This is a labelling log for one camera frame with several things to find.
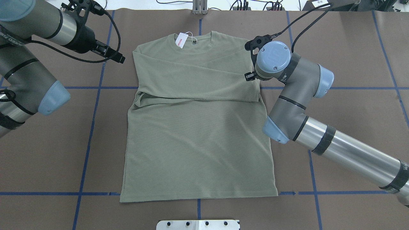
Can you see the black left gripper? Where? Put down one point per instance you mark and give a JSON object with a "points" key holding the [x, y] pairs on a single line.
{"points": [[83, 39]]}

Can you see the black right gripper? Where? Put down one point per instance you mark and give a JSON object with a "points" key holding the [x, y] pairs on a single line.
{"points": [[250, 76]]}

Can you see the olive green long-sleeve shirt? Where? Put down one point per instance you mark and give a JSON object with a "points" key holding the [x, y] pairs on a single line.
{"points": [[194, 130]]}

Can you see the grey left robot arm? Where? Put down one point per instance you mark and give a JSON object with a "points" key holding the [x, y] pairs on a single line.
{"points": [[32, 88]]}

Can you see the white red price tag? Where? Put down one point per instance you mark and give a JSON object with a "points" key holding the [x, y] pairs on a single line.
{"points": [[182, 38]]}

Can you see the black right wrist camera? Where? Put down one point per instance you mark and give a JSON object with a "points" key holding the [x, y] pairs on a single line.
{"points": [[257, 43]]}

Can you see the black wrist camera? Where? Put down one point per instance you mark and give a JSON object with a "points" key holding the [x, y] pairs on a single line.
{"points": [[257, 43], [75, 7]]}

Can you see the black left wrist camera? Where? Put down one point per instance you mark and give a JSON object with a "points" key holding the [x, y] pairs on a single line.
{"points": [[75, 7]]}

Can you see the grey aluminium camera post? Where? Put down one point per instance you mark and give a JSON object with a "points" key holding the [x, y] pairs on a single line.
{"points": [[200, 7]]}

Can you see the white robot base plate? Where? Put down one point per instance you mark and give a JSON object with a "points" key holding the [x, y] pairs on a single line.
{"points": [[207, 224]]}

